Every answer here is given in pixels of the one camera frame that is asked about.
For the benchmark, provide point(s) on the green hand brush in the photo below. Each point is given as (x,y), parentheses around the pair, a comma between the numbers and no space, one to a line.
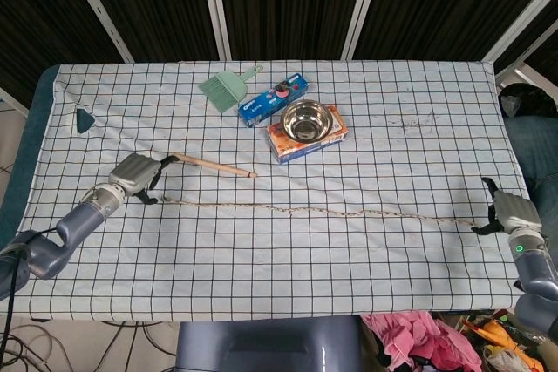
(222,89)

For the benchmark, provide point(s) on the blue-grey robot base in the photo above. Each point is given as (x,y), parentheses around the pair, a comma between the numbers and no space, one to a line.
(261,346)

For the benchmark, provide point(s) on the white partition post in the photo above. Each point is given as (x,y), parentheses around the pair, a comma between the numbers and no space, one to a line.
(364,6)
(96,8)
(519,19)
(213,2)

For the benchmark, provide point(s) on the blue cookie box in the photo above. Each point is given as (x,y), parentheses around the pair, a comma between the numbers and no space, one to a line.
(261,108)

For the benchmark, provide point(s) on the black bag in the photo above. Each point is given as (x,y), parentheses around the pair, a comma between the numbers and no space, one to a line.
(527,99)

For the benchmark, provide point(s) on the orange cracker box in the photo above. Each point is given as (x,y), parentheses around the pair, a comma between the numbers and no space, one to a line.
(296,152)

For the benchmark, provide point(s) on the pink cloth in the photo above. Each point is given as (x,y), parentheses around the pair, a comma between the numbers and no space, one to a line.
(410,337)

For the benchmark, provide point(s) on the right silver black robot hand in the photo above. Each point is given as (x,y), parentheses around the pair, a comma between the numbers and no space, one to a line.
(519,213)

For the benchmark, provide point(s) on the white checkered tablecloth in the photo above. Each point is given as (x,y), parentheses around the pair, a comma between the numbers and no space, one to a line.
(218,267)

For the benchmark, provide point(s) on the person's blue jeans leg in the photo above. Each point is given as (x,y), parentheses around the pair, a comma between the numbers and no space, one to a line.
(536,150)

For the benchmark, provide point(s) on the wooden stick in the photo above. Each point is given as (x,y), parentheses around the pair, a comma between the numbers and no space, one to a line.
(209,165)

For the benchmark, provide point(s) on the stainless steel bowl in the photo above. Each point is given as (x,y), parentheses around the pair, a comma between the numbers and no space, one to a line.
(305,121)

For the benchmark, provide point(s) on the orange plastic toy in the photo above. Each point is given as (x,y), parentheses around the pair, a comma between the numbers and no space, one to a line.
(497,329)

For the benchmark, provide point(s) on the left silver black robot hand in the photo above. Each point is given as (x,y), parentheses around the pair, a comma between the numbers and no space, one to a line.
(133,173)

